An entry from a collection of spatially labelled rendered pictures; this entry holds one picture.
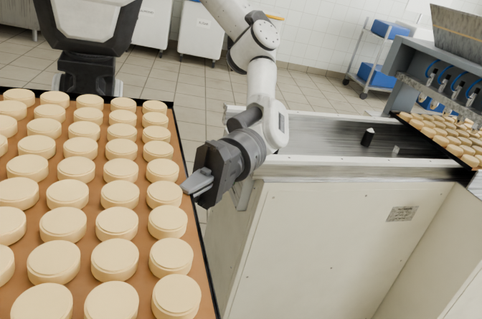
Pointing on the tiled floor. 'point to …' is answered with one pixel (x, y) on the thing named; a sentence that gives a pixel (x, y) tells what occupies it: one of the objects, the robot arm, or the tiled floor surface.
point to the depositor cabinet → (441, 259)
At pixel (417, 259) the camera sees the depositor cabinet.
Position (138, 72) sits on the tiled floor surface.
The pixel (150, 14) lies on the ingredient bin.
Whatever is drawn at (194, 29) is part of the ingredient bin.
